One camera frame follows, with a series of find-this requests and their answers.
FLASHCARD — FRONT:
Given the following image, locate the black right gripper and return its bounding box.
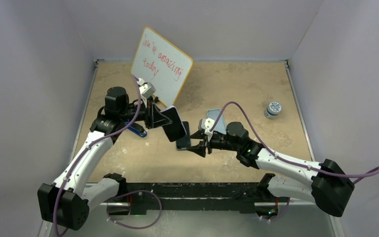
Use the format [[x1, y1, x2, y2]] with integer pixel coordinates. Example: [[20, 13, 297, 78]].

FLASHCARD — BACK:
[[187, 130, 239, 158]]

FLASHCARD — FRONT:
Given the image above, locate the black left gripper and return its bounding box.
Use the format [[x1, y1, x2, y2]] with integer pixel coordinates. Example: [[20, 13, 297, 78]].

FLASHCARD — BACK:
[[120, 96, 172, 129]]

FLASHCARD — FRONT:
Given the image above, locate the black smartphone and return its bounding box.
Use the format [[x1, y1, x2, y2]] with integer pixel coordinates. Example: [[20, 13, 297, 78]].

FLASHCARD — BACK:
[[176, 121, 191, 151]]

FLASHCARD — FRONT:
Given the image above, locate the light blue phone case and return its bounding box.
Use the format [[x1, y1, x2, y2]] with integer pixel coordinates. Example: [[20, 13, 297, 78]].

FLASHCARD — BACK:
[[206, 109, 227, 134]]

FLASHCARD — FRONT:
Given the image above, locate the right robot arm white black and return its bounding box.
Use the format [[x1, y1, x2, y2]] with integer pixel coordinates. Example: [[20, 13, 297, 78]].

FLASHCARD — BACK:
[[187, 119, 355, 217]]

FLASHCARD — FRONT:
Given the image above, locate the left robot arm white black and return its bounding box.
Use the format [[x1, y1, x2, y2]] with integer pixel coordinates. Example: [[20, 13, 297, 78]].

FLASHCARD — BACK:
[[38, 84, 186, 237]]

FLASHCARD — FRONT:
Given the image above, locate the yellow framed whiteboard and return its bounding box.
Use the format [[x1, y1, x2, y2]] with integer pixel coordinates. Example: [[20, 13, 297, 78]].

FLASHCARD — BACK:
[[131, 27, 193, 107]]

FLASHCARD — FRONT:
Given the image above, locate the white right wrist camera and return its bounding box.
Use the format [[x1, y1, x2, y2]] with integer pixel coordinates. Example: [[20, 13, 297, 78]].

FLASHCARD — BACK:
[[198, 118, 215, 135]]

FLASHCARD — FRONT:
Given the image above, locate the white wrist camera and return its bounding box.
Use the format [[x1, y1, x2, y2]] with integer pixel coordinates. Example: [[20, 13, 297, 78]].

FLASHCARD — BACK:
[[137, 78, 156, 99], [198, 118, 215, 135]]

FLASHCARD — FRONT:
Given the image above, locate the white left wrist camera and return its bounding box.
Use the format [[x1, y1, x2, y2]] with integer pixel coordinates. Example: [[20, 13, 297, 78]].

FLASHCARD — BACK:
[[137, 78, 156, 99]]

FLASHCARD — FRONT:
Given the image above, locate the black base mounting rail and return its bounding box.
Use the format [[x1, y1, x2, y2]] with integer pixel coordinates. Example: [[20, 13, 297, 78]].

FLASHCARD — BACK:
[[105, 182, 288, 215]]

